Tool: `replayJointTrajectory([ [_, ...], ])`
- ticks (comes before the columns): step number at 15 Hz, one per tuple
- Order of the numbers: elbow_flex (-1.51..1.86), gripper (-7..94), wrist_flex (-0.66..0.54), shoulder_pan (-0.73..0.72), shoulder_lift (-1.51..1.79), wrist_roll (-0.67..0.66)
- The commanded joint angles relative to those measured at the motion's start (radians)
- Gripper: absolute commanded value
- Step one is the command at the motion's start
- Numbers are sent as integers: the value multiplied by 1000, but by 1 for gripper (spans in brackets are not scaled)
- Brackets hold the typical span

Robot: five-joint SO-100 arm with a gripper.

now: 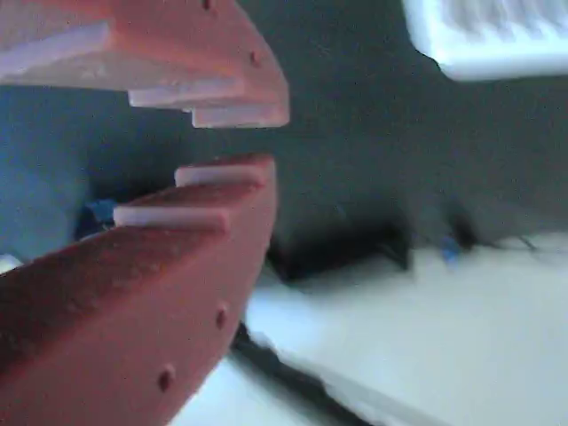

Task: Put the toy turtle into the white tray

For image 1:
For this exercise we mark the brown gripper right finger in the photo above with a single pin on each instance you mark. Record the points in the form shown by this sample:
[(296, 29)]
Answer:
[(177, 49)]

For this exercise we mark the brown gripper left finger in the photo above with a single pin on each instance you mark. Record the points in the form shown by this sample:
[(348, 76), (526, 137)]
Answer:
[(133, 319)]

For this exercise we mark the white plastic dish rack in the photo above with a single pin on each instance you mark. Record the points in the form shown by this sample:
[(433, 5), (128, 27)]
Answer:
[(488, 53)]

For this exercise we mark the small blue object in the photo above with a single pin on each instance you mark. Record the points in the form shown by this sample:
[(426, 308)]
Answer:
[(450, 250)]

